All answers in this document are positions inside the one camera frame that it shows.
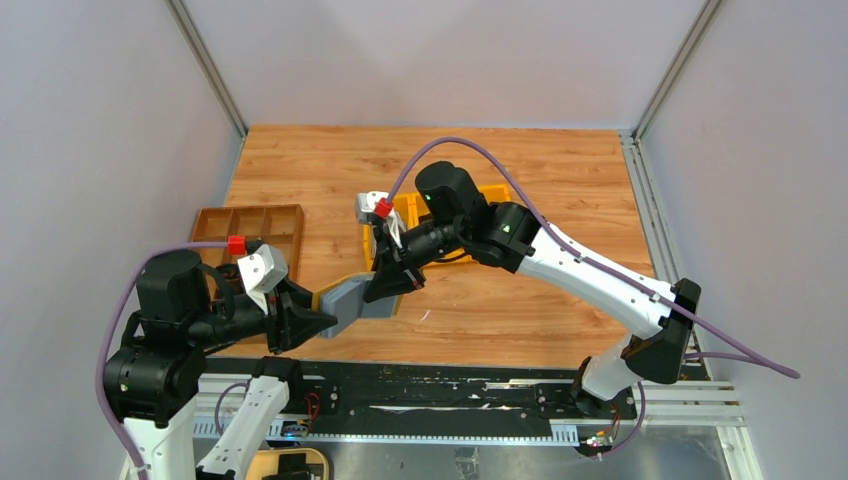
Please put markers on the wooden compartment tray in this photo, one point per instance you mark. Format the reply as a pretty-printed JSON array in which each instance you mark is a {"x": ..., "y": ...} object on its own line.
[{"x": 280, "y": 226}]

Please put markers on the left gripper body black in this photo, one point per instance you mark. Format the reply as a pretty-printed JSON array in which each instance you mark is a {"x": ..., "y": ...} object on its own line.
[{"x": 279, "y": 321}]

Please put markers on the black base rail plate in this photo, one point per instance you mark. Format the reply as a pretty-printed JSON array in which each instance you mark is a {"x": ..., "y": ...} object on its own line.
[{"x": 430, "y": 401}]

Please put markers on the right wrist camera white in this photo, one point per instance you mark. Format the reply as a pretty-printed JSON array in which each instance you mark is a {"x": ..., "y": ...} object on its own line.
[{"x": 372, "y": 206}]

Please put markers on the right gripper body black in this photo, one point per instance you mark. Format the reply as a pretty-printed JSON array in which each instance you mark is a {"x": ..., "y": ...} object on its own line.
[{"x": 394, "y": 257}]

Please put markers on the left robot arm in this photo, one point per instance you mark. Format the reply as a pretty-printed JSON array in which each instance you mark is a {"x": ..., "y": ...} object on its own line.
[{"x": 148, "y": 375}]

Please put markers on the yellow leather card holder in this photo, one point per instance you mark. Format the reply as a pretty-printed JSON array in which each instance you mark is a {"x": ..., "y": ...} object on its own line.
[{"x": 344, "y": 300}]

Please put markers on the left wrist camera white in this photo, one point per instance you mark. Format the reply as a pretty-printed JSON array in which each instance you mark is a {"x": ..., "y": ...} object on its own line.
[{"x": 261, "y": 272}]

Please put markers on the aluminium frame rails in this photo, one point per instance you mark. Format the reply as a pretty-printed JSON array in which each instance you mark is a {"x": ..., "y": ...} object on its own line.
[{"x": 680, "y": 405}]

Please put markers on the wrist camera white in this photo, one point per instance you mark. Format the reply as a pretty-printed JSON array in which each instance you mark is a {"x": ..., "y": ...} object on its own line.
[
  {"x": 372, "y": 206},
  {"x": 261, "y": 272}
]

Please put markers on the yellow tray with phone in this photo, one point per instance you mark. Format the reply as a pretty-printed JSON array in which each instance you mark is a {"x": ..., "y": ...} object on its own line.
[{"x": 290, "y": 463}]

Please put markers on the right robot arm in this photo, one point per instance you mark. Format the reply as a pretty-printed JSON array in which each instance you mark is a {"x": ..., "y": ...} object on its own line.
[{"x": 508, "y": 236}]

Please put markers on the yellow plastic bin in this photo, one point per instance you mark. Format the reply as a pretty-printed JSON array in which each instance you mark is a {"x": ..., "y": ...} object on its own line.
[{"x": 413, "y": 210}]

